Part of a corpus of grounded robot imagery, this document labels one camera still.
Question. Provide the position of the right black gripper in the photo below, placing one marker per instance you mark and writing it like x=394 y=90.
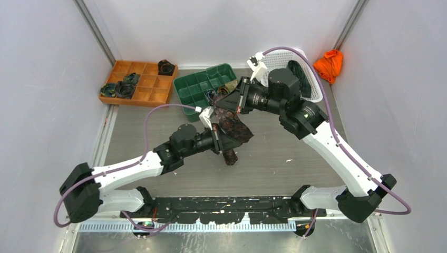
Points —
x=236 y=100

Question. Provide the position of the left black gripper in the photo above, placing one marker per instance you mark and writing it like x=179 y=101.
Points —
x=222 y=142

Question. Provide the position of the brown paisley tie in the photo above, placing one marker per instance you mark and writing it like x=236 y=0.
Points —
x=233 y=126

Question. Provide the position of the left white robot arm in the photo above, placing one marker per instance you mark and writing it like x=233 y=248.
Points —
x=88 y=191

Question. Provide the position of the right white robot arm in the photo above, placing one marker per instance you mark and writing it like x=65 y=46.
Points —
x=363 y=189

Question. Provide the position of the rolled olive gold tie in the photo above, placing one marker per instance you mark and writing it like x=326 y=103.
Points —
x=231 y=85

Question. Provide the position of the rolled orange brown tie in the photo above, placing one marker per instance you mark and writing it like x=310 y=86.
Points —
x=221 y=92

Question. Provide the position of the rolled colourful striped tie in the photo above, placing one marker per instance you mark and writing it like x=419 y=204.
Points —
x=211 y=96

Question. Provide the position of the green compartment tray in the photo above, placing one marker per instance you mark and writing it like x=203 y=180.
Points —
x=190 y=88

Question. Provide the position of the white plastic basket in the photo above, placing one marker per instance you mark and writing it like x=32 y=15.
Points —
x=279 y=59

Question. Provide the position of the dark green tie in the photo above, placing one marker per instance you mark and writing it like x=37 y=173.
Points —
x=297 y=70

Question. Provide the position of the rolled black tie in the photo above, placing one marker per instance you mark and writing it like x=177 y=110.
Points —
x=165 y=68

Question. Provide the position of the orange compartment tray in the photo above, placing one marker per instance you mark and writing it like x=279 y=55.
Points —
x=151 y=90

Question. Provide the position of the orange cloth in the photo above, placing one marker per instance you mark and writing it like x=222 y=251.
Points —
x=329 y=66

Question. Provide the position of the rolled green patterned tie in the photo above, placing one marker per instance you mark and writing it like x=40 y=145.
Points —
x=131 y=78

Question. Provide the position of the rolled dark grey tie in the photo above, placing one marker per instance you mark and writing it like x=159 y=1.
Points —
x=124 y=90

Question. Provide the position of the rolled blue green tie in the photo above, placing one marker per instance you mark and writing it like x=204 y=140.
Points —
x=108 y=90

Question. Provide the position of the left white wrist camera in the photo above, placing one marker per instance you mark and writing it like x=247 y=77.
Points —
x=205 y=115

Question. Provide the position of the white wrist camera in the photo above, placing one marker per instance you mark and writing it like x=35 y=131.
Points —
x=257 y=66
x=205 y=115

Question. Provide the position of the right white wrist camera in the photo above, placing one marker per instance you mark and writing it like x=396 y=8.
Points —
x=257 y=66

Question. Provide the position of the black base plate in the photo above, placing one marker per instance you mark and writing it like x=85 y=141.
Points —
x=220 y=210

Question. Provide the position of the aluminium front rail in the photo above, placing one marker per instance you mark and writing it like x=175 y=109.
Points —
x=112 y=222

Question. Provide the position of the right aluminium corner post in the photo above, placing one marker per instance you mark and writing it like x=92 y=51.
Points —
x=350 y=23

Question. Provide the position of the aluminium corner post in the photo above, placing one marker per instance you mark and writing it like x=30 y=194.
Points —
x=350 y=23
x=91 y=23

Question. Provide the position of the left aluminium corner post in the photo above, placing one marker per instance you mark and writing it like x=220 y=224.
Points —
x=91 y=23

